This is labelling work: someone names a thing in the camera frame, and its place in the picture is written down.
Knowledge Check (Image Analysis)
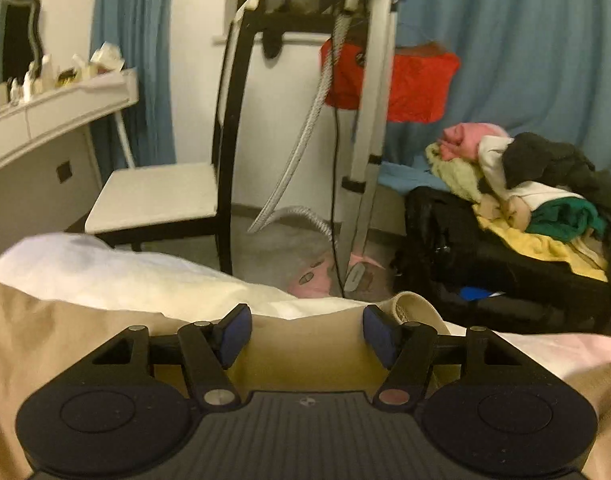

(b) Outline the pink garment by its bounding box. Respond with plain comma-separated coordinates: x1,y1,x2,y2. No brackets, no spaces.
440,122,511,161

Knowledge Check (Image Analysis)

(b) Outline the white garment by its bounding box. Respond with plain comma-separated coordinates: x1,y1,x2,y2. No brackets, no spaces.
478,135,586,211

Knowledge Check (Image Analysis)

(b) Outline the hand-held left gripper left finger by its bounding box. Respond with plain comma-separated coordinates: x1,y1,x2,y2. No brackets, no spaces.
92,303,253,411

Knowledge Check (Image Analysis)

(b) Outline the yellow garment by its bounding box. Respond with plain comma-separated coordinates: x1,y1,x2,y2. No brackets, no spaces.
478,210,609,281

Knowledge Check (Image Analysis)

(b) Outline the red hanging cloth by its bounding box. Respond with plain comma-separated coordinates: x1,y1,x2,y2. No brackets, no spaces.
320,37,461,123

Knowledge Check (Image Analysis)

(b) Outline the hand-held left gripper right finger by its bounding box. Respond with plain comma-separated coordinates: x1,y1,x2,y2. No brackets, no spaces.
362,304,525,409

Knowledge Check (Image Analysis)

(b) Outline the white bed blanket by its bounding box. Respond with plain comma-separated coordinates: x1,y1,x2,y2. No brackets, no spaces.
0,232,611,381

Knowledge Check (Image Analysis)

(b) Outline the dark green garment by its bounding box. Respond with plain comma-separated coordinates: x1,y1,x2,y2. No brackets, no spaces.
525,199,609,241

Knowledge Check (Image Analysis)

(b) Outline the row of toiletry bottles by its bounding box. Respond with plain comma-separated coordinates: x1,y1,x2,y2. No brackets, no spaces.
0,42,126,118

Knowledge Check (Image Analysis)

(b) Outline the blue luggage tag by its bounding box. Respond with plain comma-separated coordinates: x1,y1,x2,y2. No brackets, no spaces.
458,286,509,303

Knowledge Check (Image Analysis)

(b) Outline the beige garment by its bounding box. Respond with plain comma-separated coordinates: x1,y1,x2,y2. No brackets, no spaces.
0,277,611,480

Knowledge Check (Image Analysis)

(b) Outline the grey rug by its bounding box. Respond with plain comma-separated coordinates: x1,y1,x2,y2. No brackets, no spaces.
232,220,346,291

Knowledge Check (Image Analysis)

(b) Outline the black chair with white seat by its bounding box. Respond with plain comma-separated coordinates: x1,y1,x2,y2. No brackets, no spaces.
68,0,336,277

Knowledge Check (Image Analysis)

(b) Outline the dark framed mirror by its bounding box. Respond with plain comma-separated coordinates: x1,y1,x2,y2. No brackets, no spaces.
0,0,43,91

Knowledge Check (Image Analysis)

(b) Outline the black suitcase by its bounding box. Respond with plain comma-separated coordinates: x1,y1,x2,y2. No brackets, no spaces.
390,186,611,336

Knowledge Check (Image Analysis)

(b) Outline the light green garment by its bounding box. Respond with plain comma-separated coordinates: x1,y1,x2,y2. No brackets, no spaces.
425,142,486,203

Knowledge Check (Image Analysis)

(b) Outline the narrow blue curtain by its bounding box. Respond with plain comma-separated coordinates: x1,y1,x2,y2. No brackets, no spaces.
90,0,178,181

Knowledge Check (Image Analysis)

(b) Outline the black power cable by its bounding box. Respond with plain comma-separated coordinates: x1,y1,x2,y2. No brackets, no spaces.
330,105,347,296

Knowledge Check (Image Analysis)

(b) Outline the wide blue curtain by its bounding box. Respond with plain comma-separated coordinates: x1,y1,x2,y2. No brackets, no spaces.
375,0,611,196

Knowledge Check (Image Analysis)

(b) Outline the pink slipper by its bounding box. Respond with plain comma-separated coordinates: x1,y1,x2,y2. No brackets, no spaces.
288,255,336,298
350,252,386,293

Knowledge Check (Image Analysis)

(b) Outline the white vanity desk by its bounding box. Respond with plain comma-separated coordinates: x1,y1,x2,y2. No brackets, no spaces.
0,67,141,256

